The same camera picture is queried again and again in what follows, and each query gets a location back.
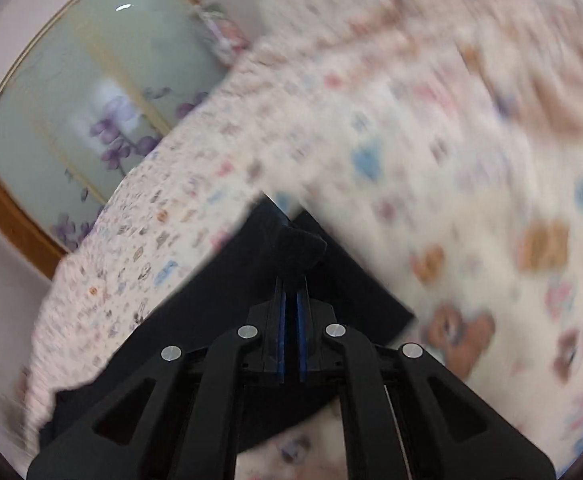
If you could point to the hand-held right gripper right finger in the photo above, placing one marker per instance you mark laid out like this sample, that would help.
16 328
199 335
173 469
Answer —
302 340

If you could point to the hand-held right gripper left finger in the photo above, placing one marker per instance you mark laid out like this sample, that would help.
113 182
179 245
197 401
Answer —
282 340

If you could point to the container of plush toys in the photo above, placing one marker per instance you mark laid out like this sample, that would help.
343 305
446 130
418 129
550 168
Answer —
224 35

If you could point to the black pants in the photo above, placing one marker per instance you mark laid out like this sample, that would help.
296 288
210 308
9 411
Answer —
361 290

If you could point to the cartoon animal printed blanket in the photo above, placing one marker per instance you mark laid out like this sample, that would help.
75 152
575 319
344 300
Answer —
421 135

